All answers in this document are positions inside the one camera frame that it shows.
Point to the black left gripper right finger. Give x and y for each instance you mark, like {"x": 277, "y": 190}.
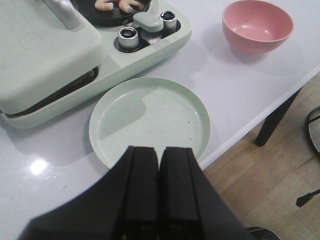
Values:
{"x": 191, "y": 209}

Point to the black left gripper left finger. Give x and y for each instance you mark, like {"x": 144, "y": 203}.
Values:
{"x": 122, "y": 205}

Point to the breakfast maker hinged lid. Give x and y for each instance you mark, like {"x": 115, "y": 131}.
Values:
{"x": 44, "y": 46}

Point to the cooked shrimp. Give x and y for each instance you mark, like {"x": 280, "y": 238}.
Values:
{"x": 126, "y": 5}
{"x": 103, "y": 5}

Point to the mint green breakfast maker base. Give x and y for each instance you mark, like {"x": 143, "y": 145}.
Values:
{"x": 118, "y": 65}

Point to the mint green round plate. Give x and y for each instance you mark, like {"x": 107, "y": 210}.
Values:
{"x": 148, "y": 112}

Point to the black table leg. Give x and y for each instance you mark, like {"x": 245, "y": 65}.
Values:
{"x": 272, "y": 120}

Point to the left silver control knob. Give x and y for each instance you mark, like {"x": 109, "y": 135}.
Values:
{"x": 128, "y": 38}

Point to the silver control knob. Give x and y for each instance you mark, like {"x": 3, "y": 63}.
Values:
{"x": 169, "y": 20}
{"x": 128, "y": 38}

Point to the right silver control knob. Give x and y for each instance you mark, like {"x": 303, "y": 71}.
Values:
{"x": 169, "y": 20}

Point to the pink bowl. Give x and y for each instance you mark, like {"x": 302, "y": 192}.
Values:
{"x": 256, "y": 26}

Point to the black round frying pan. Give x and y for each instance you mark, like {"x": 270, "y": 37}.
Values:
{"x": 117, "y": 18}

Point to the black wire stool base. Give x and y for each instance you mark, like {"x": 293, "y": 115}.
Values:
{"x": 312, "y": 127}

